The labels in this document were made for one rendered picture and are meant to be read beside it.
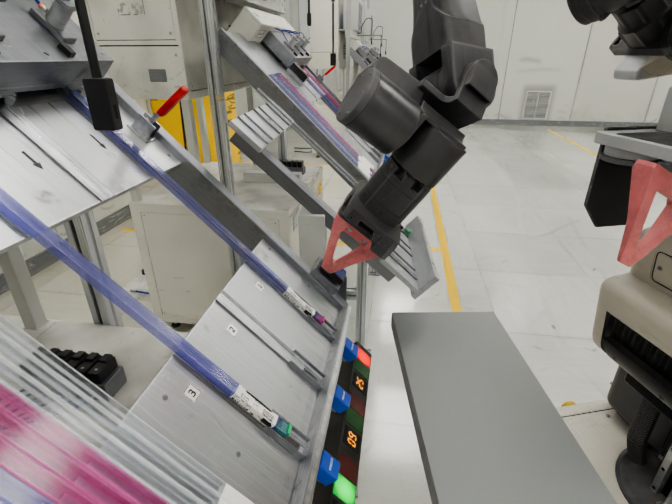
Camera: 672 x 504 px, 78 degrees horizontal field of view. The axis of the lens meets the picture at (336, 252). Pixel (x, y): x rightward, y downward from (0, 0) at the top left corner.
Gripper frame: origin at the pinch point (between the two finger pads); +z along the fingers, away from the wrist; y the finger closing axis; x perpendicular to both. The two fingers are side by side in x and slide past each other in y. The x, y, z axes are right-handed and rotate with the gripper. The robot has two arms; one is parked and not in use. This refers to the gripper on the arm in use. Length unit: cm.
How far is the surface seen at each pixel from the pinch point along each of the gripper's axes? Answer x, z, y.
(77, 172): -30.7, 10.7, 0.3
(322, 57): -93, 30, -449
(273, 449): 7.0, 16.1, 12.5
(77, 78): -41.6, 6.2, -10.5
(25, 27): -46.2, 2.5, -5.7
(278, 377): 4.1, 15.6, 3.6
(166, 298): -30, 111, -97
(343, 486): 18.2, 18.6, 9.2
